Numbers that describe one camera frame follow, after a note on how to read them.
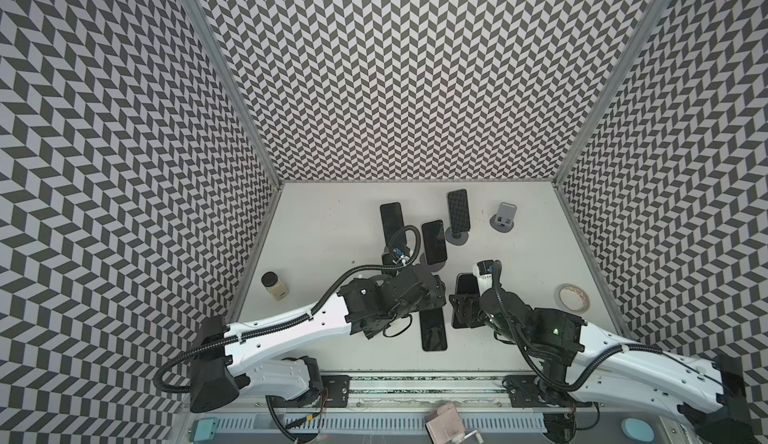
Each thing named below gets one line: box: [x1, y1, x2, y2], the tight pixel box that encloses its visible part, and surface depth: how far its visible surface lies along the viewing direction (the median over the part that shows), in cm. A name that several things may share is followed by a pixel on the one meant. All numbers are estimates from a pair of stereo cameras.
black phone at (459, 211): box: [447, 189, 471, 235], surface depth 96 cm
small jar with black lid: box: [260, 271, 289, 301], surface depth 84 cm
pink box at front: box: [424, 402, 466, 444], surface depth 66 cm
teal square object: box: [189, 418, 218, 442], surface depth 67 cm
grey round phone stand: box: [490, 202, 517, 233], surface depth 103 cm
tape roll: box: [554, 283, 591, 313], surface depth 90 cm
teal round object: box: [620, 417, 655, 443], surface depth 69 cm
